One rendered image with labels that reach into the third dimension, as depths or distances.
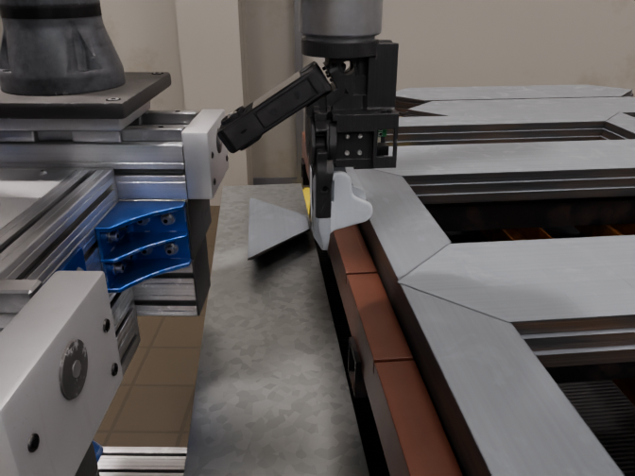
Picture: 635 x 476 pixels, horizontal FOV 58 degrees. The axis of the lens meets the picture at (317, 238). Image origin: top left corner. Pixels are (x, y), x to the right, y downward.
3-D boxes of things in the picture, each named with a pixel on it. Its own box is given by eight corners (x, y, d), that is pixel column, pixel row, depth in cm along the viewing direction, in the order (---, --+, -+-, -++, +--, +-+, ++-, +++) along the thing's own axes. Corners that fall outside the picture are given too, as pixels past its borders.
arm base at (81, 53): (-24, 95, 68) (-46, 7, 64) (35, 75, 82) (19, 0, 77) (102, 95, 68) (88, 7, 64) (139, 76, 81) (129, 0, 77)
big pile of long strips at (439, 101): (616, 102, 185) (620, 83, 183) (704, 133, 149) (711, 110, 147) (376, 107, 178) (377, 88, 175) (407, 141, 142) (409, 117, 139)
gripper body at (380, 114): (396, 176, 54) (403, 42, 49) (306, 178, 53) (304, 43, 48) (380, 153, 61) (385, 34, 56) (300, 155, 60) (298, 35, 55)
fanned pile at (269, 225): (300, 197, 137) (300, 181, 136) (317, 275, 102) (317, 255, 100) (249, 199, 136) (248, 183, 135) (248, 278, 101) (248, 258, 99)
